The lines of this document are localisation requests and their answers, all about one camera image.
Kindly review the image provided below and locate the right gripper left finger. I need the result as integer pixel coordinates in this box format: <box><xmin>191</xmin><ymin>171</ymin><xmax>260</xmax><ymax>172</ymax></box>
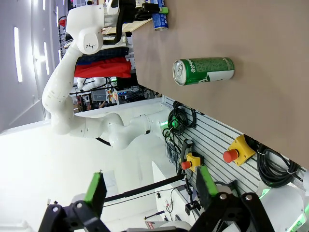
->
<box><xmin>38</xmin><ymin>170</ymin><xmax>109</xmax><ymax>232</ymax></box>

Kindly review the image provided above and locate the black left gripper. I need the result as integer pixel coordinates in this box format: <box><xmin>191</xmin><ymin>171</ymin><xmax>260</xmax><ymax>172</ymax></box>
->
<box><xmin>133</xmin><ymin>0</ymin><xmax>169</xmax><ymax>21</ymax></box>

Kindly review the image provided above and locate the black cable coil green light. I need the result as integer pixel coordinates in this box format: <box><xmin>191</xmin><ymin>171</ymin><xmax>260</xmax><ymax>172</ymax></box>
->
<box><xmin>163</xmin><ymin>101</ymin><xmax>197</xmax><ymax>140</ymax></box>

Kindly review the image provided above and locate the large blue Pocari can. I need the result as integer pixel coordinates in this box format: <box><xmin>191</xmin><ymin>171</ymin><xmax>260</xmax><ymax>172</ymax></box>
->
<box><xmin>151</xmin><ymin>0</ymin><xmax>169</xmax><ymax>31</ymax></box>

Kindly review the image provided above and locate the small black camera on stand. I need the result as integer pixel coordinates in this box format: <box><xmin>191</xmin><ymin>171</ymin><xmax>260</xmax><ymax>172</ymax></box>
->
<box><xmin>183</xmin><ymin>177</ymin><xmax>202</xmax><ymax>216</ymax></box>

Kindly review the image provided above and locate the black cable hose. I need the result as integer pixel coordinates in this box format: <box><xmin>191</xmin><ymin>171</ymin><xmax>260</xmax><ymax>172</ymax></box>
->
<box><xmin>112</xmin><ymin>0</ymin><xmax>136</xmax><ymax>46</ymax></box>

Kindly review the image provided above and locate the green soda can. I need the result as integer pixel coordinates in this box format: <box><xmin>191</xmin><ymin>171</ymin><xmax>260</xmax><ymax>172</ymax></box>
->
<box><xmin>172</xmin><ymin>57</ymin><xmax>235</xmax><ymax>87</ymax></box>

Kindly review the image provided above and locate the dark plaid folded cloth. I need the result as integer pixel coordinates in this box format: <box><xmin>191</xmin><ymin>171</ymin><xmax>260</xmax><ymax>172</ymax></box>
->
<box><xmin>76</xmin><ymin>46</ymin><xmax>130</xmax><ymax>66</ymax></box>

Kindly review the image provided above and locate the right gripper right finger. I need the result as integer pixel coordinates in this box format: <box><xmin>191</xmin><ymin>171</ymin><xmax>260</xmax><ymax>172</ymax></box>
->
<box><xmin>190</xmin><ymin>165</ymin><xmax>276</xmax><ymax>232</ymax></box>

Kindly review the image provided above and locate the small yellow emergency stop button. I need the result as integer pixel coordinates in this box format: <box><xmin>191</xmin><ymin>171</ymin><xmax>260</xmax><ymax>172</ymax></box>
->
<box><xmin>181</xmin><ymin>152</ymin><xmax>202</xmax><ymax>173</ymax></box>

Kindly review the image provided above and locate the grey slotted aluminium panel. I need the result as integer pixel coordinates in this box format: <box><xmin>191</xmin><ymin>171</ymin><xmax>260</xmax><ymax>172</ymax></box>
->
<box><xmin>163</xmin><ymin>95</ymin><xmax>309</xmax><ymax>206</ymax></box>

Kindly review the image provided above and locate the black handheld pendant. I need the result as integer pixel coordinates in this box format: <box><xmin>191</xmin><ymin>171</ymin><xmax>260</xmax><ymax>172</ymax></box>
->
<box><xmin>179</xmin><ymin>139</ymin><xmax>194</xmax><ymax>175</ymax></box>

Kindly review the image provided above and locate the large yellow emergency stop button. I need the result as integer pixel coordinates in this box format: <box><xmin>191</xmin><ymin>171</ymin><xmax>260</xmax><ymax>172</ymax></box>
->
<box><xmin>223</xmin><ymin>134</ymin><xmax>256</xmax><ymax>167</ymax></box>

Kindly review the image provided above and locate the black rod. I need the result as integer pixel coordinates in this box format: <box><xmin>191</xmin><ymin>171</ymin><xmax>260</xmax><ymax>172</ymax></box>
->
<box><xmin>103</xmin><ymin>173</ymin><xmax>187</xmax><ymax>204</ymax></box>

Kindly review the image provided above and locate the black tied cable bundle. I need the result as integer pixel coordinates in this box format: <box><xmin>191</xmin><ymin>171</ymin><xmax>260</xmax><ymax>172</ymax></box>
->
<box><xmin>256</xmin><ymin>144</ymin><xmax>303</xmax><ymax>189</ymax></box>

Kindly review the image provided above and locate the red folded cloth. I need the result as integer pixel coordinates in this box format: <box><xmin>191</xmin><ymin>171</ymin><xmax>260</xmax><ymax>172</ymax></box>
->
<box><xmin>74</xmin><ymin>57</ymin><xmax>132</xmax><ymax>79</ymax></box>

